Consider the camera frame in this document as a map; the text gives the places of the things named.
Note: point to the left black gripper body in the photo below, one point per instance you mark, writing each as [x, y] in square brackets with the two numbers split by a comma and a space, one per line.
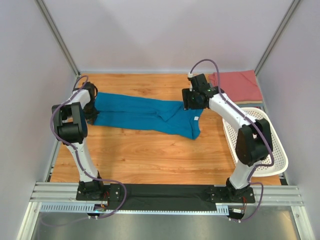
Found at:
[91, 113]

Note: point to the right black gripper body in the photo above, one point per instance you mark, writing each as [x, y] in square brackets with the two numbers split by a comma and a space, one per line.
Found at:
[186, 99]

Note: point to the blue t shirt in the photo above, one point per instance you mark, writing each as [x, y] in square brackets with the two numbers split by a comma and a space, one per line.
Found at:
[147, 114]

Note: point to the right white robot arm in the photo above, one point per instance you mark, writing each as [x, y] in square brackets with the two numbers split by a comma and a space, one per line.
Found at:
[254, 140]

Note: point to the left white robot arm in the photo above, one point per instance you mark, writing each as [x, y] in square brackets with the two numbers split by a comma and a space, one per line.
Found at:
[68, 124]

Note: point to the folded red t shirt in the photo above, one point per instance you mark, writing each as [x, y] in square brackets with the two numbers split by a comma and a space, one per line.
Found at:
[240, 85]

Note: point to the white perforated basket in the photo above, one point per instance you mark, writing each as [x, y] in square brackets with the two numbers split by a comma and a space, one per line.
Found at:
[279, 155]

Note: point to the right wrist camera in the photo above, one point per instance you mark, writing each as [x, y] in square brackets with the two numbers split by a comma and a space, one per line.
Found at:
[190, 78]

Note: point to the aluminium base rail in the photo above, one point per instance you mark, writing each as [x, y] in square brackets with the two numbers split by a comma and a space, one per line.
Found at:
[270, 195]

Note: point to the left aluminium frame post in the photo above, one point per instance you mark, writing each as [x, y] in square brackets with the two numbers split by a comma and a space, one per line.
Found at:
[57, 35]

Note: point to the aluminium frame post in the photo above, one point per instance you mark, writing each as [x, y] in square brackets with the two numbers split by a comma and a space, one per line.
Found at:
[277, 34]
[57, 35]

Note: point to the grey slotted cable duct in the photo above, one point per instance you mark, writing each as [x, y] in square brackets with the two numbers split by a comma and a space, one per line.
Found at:
[91, 208]

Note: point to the right aluminium frame post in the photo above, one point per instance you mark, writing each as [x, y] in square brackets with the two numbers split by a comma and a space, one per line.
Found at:
[277, 34]

